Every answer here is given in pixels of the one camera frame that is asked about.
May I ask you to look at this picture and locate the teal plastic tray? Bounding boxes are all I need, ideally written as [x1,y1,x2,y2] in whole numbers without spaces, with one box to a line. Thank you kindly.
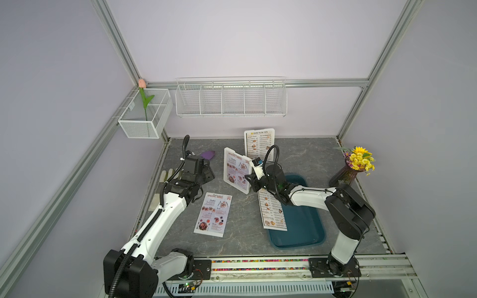
[267,174,327,250]

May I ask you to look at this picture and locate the dark purple vase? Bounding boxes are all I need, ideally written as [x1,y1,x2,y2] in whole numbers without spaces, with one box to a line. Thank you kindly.
[328,164,360,187]

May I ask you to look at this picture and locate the pink artificial tulip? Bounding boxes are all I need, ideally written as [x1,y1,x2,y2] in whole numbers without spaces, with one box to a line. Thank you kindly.
[138,78,155,121]

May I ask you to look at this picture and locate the white green work glove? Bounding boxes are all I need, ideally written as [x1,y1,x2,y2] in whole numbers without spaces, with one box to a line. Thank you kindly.
[148,168,176,212]

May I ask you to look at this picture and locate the white mesh wall basket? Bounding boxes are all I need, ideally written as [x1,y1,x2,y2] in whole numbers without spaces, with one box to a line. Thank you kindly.
[118,88,173,139]

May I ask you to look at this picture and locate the red special menu sheet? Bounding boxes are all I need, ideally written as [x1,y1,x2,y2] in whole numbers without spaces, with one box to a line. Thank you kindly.
[194,192,232,238]

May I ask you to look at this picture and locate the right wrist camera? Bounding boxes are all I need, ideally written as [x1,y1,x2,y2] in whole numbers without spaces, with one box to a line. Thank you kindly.
[250,157,264,180]

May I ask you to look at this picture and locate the white ventilation grille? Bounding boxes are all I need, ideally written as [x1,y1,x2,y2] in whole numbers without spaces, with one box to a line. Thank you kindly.
[166,281,335,298]

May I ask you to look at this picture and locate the white menu holder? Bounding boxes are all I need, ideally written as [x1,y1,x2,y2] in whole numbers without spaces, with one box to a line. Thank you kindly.
[243,128,276,161]
[222,147,255,195]

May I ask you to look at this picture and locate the purple pink toy trowel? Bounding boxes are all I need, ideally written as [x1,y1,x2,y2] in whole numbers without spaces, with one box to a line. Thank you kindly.
[200,150,216,160]

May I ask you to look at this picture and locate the yellow flower bouquet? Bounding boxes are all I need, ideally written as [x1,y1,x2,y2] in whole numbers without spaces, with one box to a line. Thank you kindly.
[335,147,375,175]

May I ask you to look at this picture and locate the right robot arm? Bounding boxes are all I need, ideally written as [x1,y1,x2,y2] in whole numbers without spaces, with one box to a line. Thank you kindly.
[245,145,376,277]

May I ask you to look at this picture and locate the white wire wall shelf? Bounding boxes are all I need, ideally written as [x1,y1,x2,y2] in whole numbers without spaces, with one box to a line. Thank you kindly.
[175,76,288,117]

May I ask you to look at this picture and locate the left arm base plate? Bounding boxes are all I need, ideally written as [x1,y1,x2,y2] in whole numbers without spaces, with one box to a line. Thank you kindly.
[167,259,212,281]

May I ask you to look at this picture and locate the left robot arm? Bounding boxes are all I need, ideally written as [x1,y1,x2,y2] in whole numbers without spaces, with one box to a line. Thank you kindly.
[103,135,215,298]

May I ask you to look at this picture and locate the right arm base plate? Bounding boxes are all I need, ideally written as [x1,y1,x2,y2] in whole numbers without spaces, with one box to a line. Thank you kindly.
[309,256,361,278]

